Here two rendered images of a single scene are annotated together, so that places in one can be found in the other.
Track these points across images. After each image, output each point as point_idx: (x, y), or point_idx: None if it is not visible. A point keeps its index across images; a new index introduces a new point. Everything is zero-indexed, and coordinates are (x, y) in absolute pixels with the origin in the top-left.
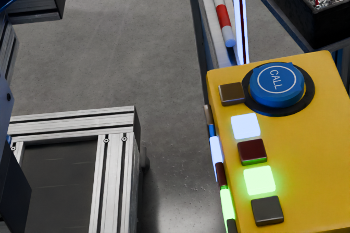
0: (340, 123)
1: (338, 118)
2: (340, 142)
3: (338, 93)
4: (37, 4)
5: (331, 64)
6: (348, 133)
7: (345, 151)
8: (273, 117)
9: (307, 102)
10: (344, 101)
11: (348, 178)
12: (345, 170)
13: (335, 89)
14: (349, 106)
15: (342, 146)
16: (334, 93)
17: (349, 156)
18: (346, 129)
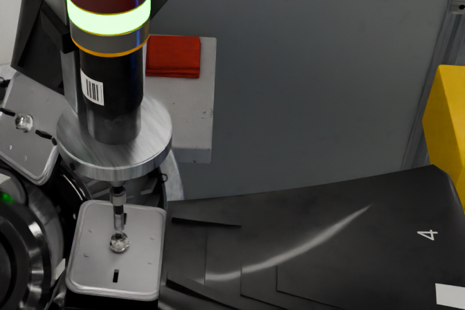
0: (463, 113)
1: (463, 115)
2: (464, 102)
3: (461, 131)
4: None
5: (463, 152)
6: (459, 106)
7: (463, 97)
8: None
9: None
10: (458, 125)
11: (463, 84)
12: (464, 88)
13: (463, 133)
14: (454, 122)
15: (463, 100)
16: (463, 131)
17: (461, 94)
18: (460, 108)
